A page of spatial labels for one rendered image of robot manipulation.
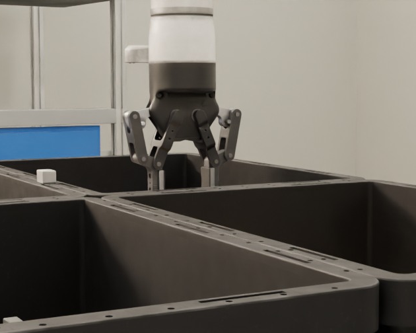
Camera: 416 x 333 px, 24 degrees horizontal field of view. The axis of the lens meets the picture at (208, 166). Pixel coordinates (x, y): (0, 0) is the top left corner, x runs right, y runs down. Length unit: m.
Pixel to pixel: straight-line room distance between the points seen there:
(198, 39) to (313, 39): 3.72
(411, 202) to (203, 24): 0.31
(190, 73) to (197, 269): 0.45
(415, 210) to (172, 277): 0.32
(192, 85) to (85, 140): 2.09
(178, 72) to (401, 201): 0.29
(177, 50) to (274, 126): 3.59
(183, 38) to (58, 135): 2.05
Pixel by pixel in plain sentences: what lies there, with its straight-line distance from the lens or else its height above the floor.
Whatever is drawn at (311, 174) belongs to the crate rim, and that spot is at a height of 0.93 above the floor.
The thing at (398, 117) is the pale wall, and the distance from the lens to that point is 4.73.
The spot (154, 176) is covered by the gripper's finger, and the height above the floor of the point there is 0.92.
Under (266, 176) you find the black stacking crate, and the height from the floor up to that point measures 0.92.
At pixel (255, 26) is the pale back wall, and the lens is 4.55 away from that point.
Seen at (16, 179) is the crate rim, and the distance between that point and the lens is 0.98.
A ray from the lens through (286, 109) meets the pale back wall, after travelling 4.66.
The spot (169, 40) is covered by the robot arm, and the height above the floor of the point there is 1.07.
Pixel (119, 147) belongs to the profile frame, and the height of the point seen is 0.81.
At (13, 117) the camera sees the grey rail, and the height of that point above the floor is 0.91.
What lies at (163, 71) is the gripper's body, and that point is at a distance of 1.05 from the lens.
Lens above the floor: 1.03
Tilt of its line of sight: 5 degrees down
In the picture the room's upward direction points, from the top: straight up
